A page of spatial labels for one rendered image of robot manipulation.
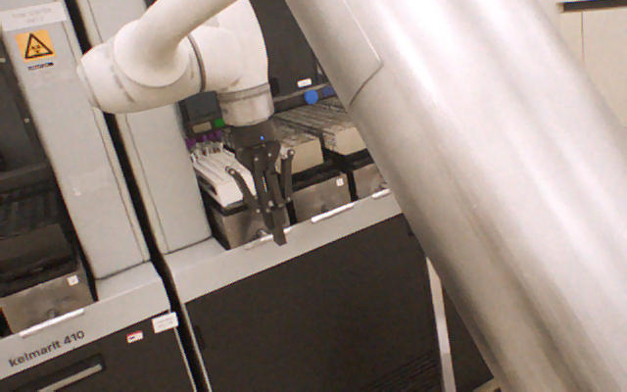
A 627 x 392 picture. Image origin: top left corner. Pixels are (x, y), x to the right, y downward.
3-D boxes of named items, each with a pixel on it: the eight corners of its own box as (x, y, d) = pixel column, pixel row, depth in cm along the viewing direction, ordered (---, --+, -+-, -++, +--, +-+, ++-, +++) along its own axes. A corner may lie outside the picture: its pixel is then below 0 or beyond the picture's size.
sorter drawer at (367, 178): (253, 151, 180) (246, 124, 177) (289, 139, 185) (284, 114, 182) (367, 206, 117) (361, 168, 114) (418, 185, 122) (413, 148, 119)
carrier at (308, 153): (320, 161, 125) (315, 136, 123) (324, 163, 123) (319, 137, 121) (275, 176, 121) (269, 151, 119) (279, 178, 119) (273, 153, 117)
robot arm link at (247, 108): (209, 92, 93) (217, 125, 95) (225, 96, 85) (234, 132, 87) (257, 79, 97) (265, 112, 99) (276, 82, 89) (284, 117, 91)
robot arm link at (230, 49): (256, 78, 98) (188, 97, 92) (235, -11, 93) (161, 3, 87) (283, 80, 89) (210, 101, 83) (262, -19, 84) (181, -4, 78)
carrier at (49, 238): (71, 247, 104) (60, 219, 102) (71, 251, 103) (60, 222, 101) (4, 270, 100) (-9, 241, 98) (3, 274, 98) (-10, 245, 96)
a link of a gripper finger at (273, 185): (256, 149, 97) (264, 146, 97) (271, 205, 100) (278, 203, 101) (265, 153, 93) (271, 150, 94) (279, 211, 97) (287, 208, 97)
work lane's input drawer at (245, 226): (163, 179, 168) (154, 152, 166) (205, 166, 174) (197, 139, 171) (237, 258, 105) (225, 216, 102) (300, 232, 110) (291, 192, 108)
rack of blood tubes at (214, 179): (189, 181, 137) (183, 158, 135) (226, 169, 140) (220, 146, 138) (224, 212, 111) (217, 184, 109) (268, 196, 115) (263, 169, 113)
